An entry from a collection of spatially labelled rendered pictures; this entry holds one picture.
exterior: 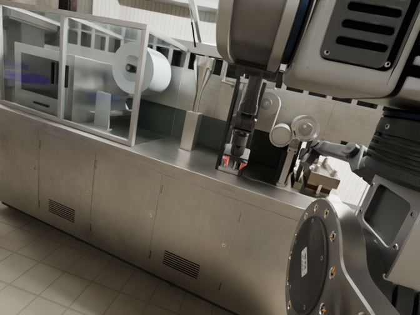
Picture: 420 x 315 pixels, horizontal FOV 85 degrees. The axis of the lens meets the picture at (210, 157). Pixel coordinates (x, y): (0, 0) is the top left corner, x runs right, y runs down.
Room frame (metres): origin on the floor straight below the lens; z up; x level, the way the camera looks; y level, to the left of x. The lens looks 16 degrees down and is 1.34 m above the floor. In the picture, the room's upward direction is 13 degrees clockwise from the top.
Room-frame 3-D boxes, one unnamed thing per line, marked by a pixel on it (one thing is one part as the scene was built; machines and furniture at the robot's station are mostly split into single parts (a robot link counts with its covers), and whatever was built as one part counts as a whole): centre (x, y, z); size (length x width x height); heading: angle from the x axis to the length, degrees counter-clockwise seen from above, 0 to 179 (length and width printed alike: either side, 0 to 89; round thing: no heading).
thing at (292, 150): (1.31, -0.45, 1.05); 0.06 x 0.05 x 0.31; 165
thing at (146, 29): (1.78, 1.00, 1.25); 1.19 x 0.57 x 0.70; 75
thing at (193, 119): (1.63, 0.17, 1.18); 0.14 x 0.14 x 0.57
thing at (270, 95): (1.53, -0.29, 1.33); 0.25 x 0.14 x 0.14; 165
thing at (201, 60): (1.63, 0.17, 1.50); 0.14 x 0.14 x 0.06
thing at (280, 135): (1.49, -0.41, 1.17); 0.26 x 0.12 x 0.12; 165
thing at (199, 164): (1.61, 0.41, 0.88); 2.52 x 0.66 x 0.04; 75
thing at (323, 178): (1.45, -0.71, 1.00); 0.40 x 0.16 x 0.06; 165
